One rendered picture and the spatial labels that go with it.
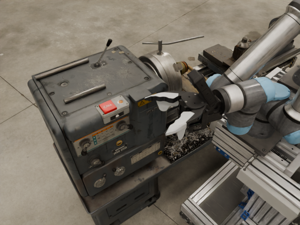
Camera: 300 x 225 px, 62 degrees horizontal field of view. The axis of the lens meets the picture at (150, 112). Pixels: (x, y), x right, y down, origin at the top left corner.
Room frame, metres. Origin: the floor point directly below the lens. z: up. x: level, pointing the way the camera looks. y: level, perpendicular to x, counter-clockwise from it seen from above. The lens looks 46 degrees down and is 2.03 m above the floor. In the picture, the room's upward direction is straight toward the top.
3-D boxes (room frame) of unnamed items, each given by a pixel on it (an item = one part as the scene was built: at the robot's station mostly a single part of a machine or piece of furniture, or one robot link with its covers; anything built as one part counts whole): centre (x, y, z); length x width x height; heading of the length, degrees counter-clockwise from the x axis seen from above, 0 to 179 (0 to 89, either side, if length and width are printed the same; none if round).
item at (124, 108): (0.78, 0.17, 1.23); 0.13 x 0.08 x 0.05; 124
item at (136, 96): (0.87, 0.05, 1.24); 0.09 x 0.08 x 0.03; 124
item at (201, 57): (1.59, -0.63, 0.90); 0.47 x 0.30 x 0.06; 34
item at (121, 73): (0.96, 0.26, 1.06); 0.59 x 0.48 x 0.39; 124
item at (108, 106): (0.77, 0.18, 1.26); 0.06 x 0.06 x 0.02; 34
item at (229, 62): (1.49, -0.61, 0.99); 0.20 x 0.10 x 0.05; 124
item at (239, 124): (0.54, -0.28, 1.46); 0.11 x 0.08 x 0.11; 20
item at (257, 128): (0.74, -0.49, 1.21); 0.15 x 0.15 x 0.10
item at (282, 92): (0.73, -0.49, 1.33); 0.13 x 0.12 x 0.14; 20
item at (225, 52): (1.55, -0.60, 0.95); 0.43 x 0.17 x 0.05; 34
